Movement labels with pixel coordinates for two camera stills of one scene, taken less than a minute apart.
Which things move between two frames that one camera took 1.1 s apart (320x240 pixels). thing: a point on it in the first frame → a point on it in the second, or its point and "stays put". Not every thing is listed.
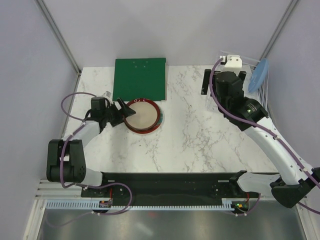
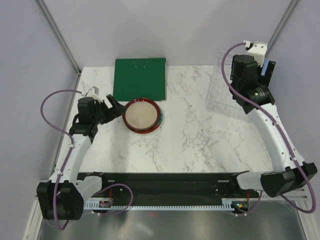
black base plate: x=172 y=188 stays put
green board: x=139 y=78 stays put
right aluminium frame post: x=278 y=30 stays put
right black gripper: x=206 y=81 → x=266 y=79
